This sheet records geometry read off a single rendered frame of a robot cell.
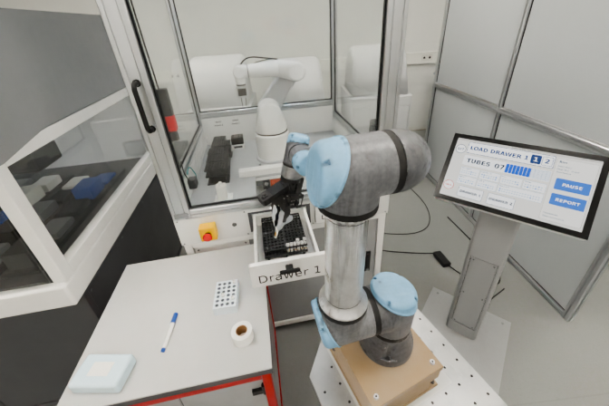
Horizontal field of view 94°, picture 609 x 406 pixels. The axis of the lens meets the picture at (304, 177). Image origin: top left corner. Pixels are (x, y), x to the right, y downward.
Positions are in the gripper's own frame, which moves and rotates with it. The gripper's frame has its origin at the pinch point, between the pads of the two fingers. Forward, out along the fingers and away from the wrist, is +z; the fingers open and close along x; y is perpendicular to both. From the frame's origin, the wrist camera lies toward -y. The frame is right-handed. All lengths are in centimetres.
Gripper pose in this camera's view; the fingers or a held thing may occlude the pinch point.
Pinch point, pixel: (275, 227)
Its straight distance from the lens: 107.1
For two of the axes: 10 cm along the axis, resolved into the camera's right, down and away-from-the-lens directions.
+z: -2.1, 9.2, 3.3
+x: -6.6, -3.8, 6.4
